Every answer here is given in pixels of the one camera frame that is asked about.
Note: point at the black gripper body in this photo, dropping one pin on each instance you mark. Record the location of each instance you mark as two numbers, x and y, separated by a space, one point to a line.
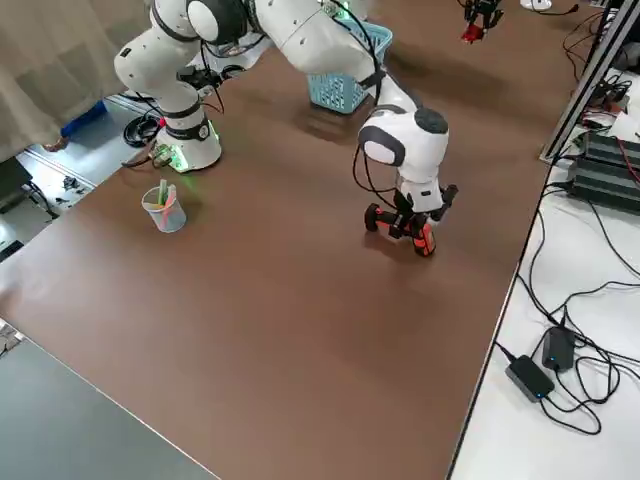
450 195
482 4

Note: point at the red toy car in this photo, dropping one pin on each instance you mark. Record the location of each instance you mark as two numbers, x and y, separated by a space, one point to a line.
472 32

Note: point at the orange black barcode scanner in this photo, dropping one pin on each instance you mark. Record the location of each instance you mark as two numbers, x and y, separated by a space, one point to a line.
425 242

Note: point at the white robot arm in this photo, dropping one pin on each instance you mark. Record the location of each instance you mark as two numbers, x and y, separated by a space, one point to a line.
325 45
350 10

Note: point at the blue plastic basket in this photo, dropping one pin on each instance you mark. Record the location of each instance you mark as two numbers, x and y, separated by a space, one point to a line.
332 92

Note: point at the black power brick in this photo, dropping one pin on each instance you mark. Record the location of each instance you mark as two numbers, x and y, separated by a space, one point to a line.
612 150
600 187

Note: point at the black power adapter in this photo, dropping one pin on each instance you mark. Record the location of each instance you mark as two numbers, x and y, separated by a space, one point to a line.
557 347
530 377

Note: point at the pink marker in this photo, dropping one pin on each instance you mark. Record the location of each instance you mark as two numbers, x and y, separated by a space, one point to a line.
170 200

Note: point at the clear pen cup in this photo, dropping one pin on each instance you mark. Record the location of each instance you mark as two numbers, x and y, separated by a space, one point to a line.
165 215

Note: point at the green marker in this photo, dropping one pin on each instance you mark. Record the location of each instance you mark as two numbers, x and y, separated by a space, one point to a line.
162 192

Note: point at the beige curtain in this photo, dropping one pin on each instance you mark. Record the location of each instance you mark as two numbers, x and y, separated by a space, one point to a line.
55 55

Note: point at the aluminium frame post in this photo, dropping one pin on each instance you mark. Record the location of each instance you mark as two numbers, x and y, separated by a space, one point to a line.
582 85

